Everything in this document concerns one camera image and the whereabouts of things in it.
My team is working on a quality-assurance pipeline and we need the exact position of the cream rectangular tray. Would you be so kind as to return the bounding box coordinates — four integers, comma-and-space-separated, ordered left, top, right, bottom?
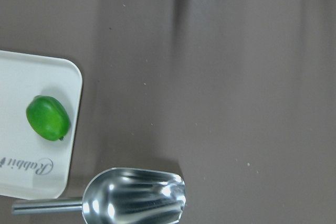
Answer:
1, 51, 82, 199

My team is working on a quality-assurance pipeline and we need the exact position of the steel ice scoop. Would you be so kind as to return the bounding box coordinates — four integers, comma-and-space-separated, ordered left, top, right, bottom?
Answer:
12, 167, 186, 223

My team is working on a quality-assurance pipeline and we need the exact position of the green lime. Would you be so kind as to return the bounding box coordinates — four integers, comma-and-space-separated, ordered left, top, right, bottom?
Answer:
26, 95, 70, 141

